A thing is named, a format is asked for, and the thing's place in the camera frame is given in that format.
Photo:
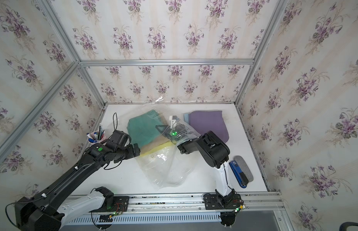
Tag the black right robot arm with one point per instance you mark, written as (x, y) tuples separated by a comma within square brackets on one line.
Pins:
[(216, 154)]

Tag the yellow folded garment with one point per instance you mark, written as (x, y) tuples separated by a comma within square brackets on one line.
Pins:
[(154, 147)]

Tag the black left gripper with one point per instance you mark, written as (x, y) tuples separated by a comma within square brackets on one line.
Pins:
[(131, 153)]

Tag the light blue garment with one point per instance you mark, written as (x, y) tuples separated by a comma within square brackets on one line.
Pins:
[(186, 118)]

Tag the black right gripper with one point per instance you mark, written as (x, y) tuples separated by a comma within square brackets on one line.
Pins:
[(165, 131)]

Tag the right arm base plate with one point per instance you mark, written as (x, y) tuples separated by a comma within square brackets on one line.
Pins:
[(217, 201)]

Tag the clear plastic vacuum bag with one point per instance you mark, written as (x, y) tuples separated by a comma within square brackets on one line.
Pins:
[(166, 167)]

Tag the white slotted cable duct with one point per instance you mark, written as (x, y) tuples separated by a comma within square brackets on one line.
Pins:
[(146, 218)]

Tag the green garment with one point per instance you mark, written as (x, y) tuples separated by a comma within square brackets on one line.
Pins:
[(142, 128)]

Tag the aluminium mounting rail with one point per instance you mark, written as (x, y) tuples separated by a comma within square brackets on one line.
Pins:
[(194, 203)]

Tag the pink pen cup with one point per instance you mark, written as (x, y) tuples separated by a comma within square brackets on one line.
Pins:
[(97, 136)]

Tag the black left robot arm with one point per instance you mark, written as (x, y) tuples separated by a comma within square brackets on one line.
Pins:
[(47, 210)]

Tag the purple garment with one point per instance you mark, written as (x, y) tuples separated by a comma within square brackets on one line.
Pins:
[(205, 121)]

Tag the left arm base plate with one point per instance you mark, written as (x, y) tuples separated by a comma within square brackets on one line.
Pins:
[(118, 204)]

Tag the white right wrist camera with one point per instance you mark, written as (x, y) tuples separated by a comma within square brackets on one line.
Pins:
[(173, 121)]

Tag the beige garment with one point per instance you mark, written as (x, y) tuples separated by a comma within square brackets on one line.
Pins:
[(160, 138)]

